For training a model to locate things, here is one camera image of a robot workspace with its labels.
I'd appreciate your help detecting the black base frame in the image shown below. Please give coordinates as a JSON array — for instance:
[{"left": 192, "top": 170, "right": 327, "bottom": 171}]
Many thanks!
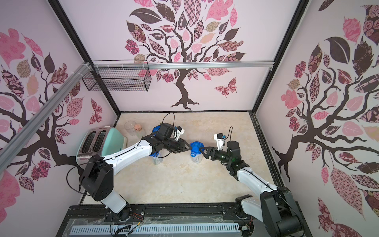
[{"left": 56, "top": 202, "right": 311, "bottom": 237}]

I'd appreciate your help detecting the left aluminium rail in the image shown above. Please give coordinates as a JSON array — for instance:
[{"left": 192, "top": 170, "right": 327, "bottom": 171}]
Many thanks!
[{"left": 1, "top": 62, "right": 92, "bottom": 172}]

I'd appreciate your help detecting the aluminium rail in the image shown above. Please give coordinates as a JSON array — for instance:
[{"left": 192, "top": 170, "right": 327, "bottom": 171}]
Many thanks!
[
  {"left": 94, "top": 61, "right": 274, "bottom": 70},
  {"left": 1, "top": 62, "right": 92, "bottom": 172}
]

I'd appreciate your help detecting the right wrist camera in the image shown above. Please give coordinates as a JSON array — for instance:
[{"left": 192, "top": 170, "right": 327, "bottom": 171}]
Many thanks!
[{"left": 214, "top": 133, "right": 227, "bottom": 151}]

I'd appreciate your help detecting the clear glass tumbler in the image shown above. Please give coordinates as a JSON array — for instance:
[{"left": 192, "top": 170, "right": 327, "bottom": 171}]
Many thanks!
[{"left": 124, "top": 120, "right": 136, "bottom": 136}]

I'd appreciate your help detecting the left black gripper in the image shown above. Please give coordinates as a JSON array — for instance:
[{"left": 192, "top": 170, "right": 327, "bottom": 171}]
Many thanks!
[{"left": 162, "top": 138, "right": 191, "bottom": 154}]

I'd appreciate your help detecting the back aluminium rail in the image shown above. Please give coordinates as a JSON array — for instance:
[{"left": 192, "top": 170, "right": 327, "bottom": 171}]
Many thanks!
[{"left": 94, "top": 61, "right": 274, "bottom": 70}]

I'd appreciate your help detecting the white slotted cable duct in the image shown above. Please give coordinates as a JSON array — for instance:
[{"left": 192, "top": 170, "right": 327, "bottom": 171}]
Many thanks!
[{"left": 68, "top": 223, "right": 240, "bottom": 237}]

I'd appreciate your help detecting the black wire basket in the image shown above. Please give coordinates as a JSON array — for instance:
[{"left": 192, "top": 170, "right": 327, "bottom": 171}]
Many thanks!
[{"left": 82, "top": 60, "right": 153, "bottom": 92}]

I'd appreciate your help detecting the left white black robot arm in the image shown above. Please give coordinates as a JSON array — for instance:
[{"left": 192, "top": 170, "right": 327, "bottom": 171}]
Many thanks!
[{"left": 80, "top": 134, "right": 191, "bottom": 221}]

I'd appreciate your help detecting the mint chrome toaster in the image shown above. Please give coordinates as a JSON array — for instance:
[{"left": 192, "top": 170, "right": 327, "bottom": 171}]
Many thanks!
[{"left": 76, "top": 126, "right": 127, "bottom": 165}]

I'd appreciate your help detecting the small bottle cork lid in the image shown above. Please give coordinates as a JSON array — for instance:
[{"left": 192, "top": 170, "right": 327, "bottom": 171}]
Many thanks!
[{"left": 134, "top": 123, "right": 146, "bottom": 140}]

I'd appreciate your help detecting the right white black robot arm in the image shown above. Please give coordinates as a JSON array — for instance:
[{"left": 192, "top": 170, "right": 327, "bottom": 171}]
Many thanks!
[{"left": 198, "top": 141, "right": 306, "bottom": 237}]

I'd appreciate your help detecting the blue lid container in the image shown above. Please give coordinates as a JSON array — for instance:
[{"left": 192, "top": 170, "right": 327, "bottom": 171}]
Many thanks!
[
  {"left": 152, "top": 125, "right": 161, "bottom": 135},
  {"left": 190, "top": 141, "right": 204, "bottom": 164},
  {"left": 150, "top": 152, "right": 163, "bottom": 165}
]

